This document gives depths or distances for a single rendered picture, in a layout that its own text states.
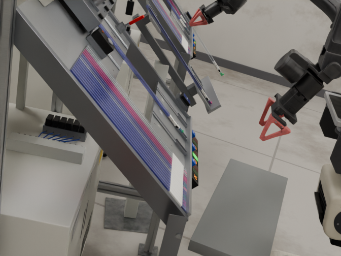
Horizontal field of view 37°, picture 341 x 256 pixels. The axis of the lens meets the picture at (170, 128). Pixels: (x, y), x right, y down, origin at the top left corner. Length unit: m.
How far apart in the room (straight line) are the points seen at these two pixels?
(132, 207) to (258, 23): 2.91
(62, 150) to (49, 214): 0.31
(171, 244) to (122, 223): 1.14
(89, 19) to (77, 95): 0.34
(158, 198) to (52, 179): 0.42
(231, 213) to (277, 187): 0.31
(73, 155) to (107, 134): 0.46
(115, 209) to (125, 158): 1.31
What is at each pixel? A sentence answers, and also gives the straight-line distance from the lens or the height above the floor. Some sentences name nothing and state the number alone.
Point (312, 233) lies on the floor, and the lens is 2.93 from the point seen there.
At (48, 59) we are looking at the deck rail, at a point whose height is 1.10.
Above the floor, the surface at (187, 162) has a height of 0.73.
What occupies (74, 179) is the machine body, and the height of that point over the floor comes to 0.62.
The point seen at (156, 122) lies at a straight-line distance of 1.66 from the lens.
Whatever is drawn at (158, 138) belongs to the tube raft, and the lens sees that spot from 1.55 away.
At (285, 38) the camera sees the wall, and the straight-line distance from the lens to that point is 5.01.
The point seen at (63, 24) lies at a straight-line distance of 1.47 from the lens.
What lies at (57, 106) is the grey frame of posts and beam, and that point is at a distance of 2.09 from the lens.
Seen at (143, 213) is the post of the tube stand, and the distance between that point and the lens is 2.63.
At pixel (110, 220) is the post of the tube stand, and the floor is 0.01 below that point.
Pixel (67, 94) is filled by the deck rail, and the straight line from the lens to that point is 1.28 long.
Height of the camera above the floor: 1.54
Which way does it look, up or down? 25 degrees down
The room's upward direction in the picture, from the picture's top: 13 degrees clockwise
